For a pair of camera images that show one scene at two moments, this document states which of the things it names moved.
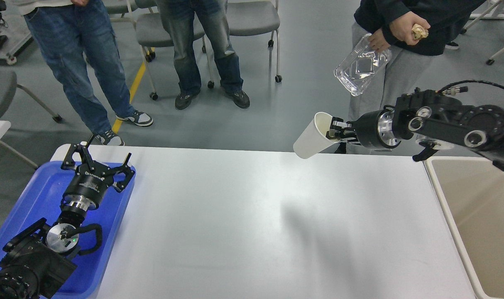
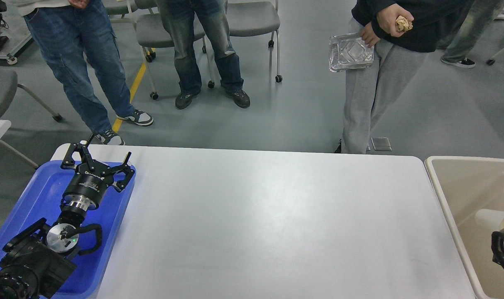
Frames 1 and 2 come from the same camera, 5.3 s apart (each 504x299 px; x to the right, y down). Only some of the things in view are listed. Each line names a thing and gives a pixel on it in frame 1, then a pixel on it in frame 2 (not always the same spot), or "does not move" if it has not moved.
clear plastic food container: [360, 65] to [348, 51]
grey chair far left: [1, 87] does not move
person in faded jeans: [179, 16] does not move
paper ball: [419, 33] to [402, 24]
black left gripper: [84, 190] does not move
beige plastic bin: [481, 200] does not move
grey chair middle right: [252, 17] does not move
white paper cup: [312, 140] to [490, 220]
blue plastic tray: [41, 197] does not move
